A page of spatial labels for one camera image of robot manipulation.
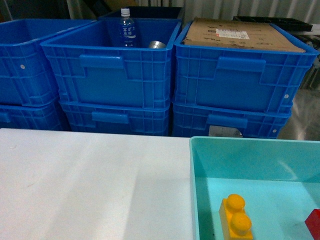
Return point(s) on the red toy block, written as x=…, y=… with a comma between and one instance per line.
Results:
x=313, y=223

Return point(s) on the yellow toy block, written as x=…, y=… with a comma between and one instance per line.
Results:
x=235, y=223

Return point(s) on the blue crate bottom middle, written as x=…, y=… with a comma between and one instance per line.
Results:
x=98, y=118

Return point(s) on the blue crate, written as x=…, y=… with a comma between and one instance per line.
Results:
x=240, y=79
x=48, y=117
x=26, y=76
x=91, y=67
x=98, y=118
x=191, y=120

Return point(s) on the blue crate bottom right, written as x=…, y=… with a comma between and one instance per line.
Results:
x=191, y=120

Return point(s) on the silver metal can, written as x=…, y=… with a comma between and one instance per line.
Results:
x=156, y=45

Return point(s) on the blue crate top middle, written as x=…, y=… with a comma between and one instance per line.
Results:
x=91, y=67

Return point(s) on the clear water bottle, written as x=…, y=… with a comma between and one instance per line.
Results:
x=127, y=29

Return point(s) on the blue crate bottom left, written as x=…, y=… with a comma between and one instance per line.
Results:
x=48, y=117

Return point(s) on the brown cardboard sheet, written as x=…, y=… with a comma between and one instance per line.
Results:
x=237, y=35

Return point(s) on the blue crate top right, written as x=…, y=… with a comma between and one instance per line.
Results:
x=240, y=79

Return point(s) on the teal plastic bin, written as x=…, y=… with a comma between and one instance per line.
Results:
x=278, y=179

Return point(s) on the blue crate top left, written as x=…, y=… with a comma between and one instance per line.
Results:
x=26, y=76

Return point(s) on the black tray background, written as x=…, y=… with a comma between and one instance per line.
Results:
x=287, y=24

